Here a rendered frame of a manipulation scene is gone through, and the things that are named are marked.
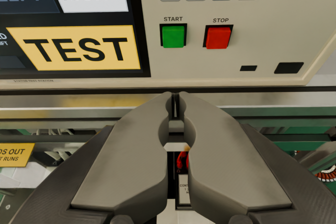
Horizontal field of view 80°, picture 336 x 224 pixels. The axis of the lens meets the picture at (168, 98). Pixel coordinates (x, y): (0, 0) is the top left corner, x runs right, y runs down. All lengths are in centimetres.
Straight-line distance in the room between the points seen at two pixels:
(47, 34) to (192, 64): 13
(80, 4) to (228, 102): 16
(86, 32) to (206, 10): 10
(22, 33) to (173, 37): 13
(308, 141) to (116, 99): 25
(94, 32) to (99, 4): 3
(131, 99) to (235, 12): 13
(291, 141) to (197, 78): 16
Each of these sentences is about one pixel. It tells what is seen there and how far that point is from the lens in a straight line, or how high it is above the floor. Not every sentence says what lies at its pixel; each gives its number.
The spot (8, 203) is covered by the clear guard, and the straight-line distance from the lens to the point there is 28.
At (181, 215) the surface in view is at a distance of 46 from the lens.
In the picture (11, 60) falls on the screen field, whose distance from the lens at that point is 25.
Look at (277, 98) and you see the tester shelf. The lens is 24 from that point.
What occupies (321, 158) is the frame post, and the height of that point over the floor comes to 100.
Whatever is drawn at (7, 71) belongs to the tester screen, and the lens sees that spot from 27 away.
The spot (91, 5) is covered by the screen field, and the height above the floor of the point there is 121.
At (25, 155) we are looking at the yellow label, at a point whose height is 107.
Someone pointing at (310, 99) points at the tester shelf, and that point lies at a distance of 26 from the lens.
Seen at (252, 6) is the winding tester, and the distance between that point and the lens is 18.
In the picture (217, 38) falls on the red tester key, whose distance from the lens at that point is 18.
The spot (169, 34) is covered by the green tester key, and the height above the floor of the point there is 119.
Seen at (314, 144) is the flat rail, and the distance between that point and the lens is 33.
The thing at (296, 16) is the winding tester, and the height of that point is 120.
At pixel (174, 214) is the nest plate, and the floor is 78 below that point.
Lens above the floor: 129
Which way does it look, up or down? 53 degrees down
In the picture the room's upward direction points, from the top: 2 degrees counter-clockwise
